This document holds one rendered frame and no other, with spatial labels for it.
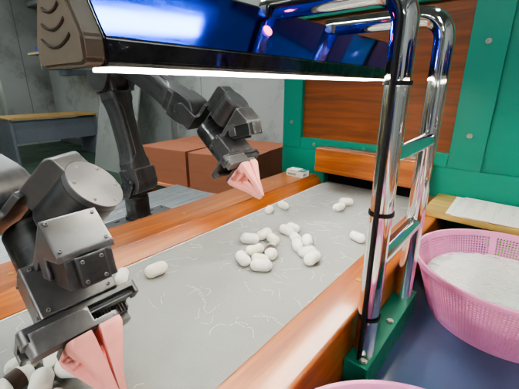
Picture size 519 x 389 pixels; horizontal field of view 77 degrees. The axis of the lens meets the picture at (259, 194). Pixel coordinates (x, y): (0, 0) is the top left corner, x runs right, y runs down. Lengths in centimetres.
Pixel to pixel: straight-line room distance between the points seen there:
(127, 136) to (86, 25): 64
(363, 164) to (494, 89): 31
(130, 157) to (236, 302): 53
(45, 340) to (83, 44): 23
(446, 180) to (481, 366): 48
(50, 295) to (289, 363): 23
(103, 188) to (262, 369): 23
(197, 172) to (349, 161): 208
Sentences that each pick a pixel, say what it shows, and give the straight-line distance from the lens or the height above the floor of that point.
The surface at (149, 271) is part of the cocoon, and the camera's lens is 54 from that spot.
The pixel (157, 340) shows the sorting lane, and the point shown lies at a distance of 44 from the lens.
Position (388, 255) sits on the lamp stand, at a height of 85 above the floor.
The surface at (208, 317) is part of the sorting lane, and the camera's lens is 46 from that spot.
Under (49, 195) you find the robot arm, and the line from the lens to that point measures 35.
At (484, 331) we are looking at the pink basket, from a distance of 56.
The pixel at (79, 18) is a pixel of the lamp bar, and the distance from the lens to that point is 26.
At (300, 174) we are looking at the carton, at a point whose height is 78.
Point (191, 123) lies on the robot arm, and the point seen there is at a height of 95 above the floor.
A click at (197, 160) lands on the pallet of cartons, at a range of 284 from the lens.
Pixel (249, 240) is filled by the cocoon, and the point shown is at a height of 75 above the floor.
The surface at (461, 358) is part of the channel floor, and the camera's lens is 57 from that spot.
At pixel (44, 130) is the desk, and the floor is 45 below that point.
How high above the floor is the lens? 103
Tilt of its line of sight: 18 degrees down
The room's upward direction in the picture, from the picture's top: straight up
